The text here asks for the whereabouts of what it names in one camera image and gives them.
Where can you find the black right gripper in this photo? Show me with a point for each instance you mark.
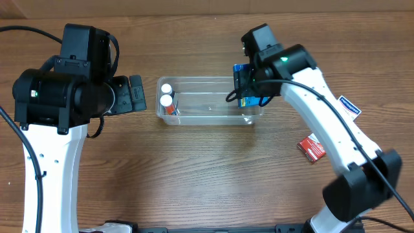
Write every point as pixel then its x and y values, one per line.
pixel 242 87

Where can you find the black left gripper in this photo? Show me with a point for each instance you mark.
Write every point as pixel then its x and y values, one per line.
pixel 136 94

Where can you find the blue lozenge box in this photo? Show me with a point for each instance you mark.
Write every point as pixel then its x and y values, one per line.
pixel 247 102

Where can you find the orange vitamin tablet tube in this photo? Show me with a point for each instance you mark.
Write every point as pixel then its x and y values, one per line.
pixel 167 103

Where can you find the dark brown medicine bottle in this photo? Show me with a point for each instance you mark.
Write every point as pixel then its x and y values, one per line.
pixel 167 89

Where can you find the red Panadol box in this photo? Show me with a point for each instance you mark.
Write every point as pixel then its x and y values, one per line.
pixel 311 148

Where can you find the white plaster box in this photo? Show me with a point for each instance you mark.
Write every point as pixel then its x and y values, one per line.
pixel 352 110

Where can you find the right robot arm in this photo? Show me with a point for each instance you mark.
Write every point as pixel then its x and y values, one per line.
pixel 366 176

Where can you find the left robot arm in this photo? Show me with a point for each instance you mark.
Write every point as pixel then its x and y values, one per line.
pixel 54 105

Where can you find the clear plastic container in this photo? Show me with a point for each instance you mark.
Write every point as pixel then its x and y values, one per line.
pixel 201 101

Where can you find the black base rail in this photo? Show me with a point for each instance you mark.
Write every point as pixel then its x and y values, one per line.
pixel 279 228

